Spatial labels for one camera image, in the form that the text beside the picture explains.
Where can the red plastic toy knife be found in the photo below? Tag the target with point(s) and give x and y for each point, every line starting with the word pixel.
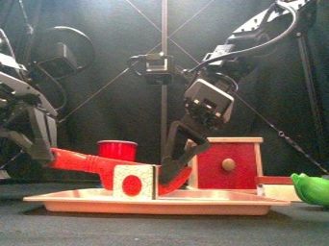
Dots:
pixel 82 161

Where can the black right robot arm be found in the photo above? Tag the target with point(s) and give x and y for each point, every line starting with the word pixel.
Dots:
pixel 257 25

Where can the red white nigiri sushi toy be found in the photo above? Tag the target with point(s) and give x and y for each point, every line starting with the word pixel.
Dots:
pixel 278 192

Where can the wooden box with red front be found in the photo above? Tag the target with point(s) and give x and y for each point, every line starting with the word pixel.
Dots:
pixel 214 173

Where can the black webcam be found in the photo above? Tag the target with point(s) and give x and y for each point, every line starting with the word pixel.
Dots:
pixel 57 61
pixel 156 68

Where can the red plastic cup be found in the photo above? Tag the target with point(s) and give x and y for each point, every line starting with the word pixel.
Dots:
pixel 118 150

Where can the pink plastic tray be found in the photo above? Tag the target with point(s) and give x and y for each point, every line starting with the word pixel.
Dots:
pixel 128 206

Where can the grey vertical metal pole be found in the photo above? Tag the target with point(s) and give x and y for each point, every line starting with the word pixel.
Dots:
pixel 164 32

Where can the green plastic toy vegetable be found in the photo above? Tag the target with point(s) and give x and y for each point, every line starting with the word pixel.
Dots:
pixel 312 190

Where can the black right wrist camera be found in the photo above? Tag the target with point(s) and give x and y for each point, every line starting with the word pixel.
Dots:
pixel 226 64

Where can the black metal frame post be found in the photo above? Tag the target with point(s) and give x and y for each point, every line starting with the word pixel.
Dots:
pixel 308 96

